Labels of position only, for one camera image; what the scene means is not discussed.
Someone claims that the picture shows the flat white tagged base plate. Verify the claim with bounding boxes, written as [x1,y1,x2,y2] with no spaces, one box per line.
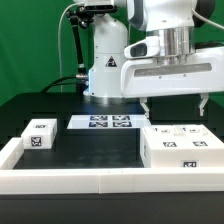
[67,114,151,129]

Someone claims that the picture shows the white cabinet body box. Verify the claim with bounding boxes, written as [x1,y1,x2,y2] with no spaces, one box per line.
[139,125,224,169]

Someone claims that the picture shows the white U-shaped fence frame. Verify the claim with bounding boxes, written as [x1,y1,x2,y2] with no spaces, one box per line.
[0,138,224,195]

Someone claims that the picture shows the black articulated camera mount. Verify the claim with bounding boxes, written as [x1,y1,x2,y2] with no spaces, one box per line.
[65,4,118,82]

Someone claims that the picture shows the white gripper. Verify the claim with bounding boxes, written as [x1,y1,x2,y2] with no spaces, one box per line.
[121,47,224,119]

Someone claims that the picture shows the black floor cables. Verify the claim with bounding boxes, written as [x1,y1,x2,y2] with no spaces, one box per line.
[40,75,89,94]

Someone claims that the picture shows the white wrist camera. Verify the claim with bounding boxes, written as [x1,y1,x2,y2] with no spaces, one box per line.
[124,36,160,60]

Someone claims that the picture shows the small white cabinet top block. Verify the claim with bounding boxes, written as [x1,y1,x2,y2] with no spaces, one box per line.
[21,119,57,149]

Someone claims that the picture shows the white hanging cable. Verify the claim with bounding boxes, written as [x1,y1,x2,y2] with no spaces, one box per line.
[57,2,86,94]

